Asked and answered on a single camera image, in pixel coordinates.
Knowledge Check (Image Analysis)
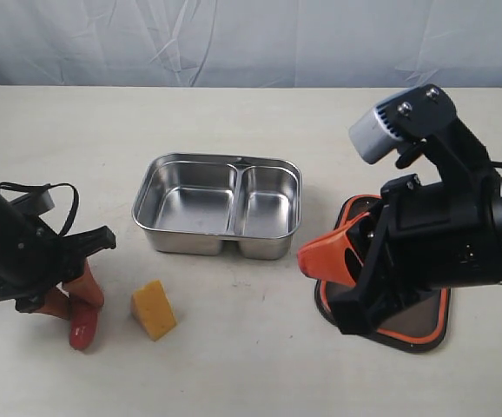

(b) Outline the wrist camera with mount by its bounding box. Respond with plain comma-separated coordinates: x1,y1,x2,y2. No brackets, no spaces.
348,84,499,192
10,191,55,216

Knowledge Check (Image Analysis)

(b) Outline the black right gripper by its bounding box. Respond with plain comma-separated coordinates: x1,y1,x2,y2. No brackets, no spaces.
297,175,501,335

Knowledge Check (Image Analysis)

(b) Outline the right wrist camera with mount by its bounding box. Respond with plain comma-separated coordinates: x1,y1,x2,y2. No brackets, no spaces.
348,84,499,192

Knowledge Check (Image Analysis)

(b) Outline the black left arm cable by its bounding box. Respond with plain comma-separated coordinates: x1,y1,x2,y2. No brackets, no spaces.
0,182,81,238

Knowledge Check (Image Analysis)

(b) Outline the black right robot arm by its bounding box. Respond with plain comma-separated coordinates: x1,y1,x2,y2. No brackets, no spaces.
298,175,502,335

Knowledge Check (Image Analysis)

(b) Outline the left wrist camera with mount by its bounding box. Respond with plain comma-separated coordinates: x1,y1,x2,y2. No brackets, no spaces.
10,191,55,216

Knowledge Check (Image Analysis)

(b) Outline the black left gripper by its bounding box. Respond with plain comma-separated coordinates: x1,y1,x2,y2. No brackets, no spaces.
0,226,116,321

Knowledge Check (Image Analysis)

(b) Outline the red toy sausage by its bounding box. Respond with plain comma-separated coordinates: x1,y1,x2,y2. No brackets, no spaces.
69,298,100,351

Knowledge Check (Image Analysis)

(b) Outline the yellow toy cheese wedge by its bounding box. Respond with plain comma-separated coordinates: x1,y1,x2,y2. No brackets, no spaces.
131,280,177,341

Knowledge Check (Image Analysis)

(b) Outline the stainless steel lunch box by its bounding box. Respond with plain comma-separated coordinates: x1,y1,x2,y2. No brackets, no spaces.
132,153,302,261

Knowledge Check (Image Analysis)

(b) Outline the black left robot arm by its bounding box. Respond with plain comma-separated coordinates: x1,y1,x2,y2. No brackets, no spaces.
0,182,116,319

